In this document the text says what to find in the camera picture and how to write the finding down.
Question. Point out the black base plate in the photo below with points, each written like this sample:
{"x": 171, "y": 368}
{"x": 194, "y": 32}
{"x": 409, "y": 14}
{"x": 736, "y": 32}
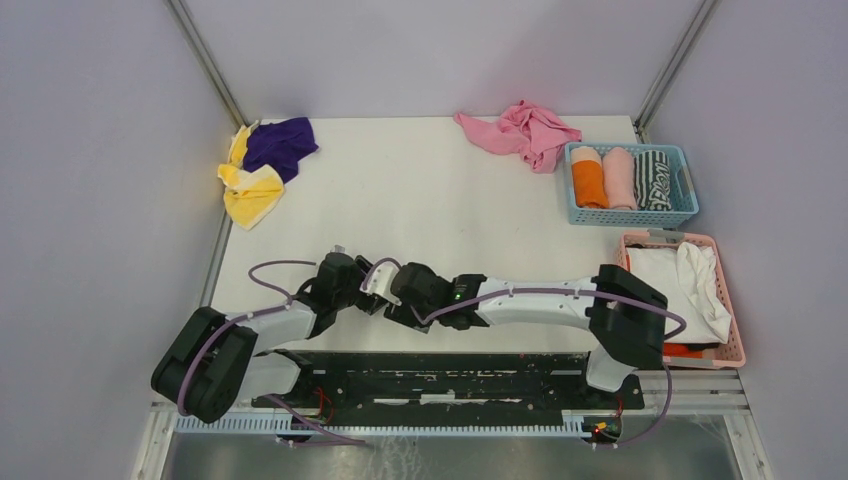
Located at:
{"x": 451, "y": 389}

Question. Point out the pink crumpled towel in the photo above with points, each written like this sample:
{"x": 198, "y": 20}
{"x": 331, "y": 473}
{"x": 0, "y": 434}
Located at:
{"x": 534, "y": 133}

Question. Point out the blue slotted cable duct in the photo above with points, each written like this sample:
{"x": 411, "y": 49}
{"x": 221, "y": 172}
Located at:
{"x": 279, "y": 423}

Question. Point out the green white striped towel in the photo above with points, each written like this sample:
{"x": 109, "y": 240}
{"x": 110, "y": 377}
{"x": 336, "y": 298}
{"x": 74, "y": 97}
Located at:
{"x": 652, "y": 181}

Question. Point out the white cloth in basket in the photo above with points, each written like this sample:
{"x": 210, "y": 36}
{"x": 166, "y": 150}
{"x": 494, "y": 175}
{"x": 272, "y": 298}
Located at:
{"x": 686, "y": 275}

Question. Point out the orange cloth in basket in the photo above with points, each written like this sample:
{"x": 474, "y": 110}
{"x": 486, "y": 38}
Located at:
{"x": 681, "y": 351}

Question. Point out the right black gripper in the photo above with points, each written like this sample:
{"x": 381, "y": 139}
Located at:
{"x": 399, "y": 310}

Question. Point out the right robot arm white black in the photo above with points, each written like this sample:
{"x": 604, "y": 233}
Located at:
{"x": 626, "y": 316}

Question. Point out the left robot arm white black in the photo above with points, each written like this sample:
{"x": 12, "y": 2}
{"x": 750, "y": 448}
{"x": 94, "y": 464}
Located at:
{"x": 218, "y": 360}

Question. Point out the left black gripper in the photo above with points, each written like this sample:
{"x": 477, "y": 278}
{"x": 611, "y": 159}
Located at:
{"x": 370, "y": 304}

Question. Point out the pink plastic basket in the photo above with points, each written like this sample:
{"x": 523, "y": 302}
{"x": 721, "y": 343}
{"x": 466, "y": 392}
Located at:
{"x": 715, "y": 356}

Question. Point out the purple towel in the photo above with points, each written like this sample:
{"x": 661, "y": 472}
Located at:
{"x": 281, "y": 146}

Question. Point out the aluminium frame rails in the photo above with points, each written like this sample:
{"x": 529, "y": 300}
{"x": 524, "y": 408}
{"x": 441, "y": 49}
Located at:
{"x": 669, "y": 394}

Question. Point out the blue plastic basket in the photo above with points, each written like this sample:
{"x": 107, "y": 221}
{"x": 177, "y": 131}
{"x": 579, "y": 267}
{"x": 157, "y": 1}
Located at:
{"x": 682, "y": 197}

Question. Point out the orange rolled towel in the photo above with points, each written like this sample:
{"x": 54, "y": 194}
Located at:
{"x": 588, "y": 178}

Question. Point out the light pink rolled towel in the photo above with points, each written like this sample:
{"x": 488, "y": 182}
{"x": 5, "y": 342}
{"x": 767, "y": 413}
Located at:
{"x": 618, "y": 174}

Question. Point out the yellow towel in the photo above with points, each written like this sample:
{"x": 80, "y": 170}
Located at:
{"x": 248, "y": 196}

